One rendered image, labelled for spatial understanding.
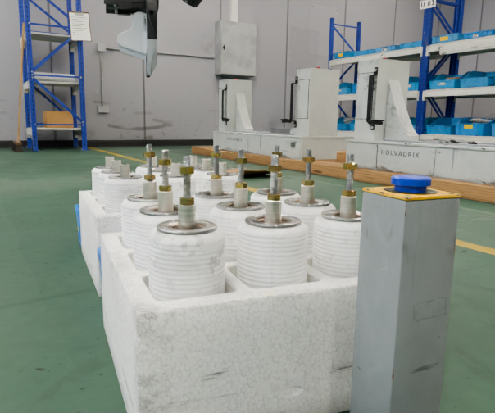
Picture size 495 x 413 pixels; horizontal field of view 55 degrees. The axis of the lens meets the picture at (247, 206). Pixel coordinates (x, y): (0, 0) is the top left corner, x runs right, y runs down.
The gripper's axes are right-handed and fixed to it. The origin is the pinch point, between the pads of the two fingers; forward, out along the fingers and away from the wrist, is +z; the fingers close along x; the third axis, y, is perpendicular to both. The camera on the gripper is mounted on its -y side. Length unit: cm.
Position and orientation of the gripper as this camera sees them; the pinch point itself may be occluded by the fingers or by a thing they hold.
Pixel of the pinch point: (152, 68)
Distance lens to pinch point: 81.9
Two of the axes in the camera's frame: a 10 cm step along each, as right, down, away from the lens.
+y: -9.7, 0.3, -2.4
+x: 2.4, 1.7, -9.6
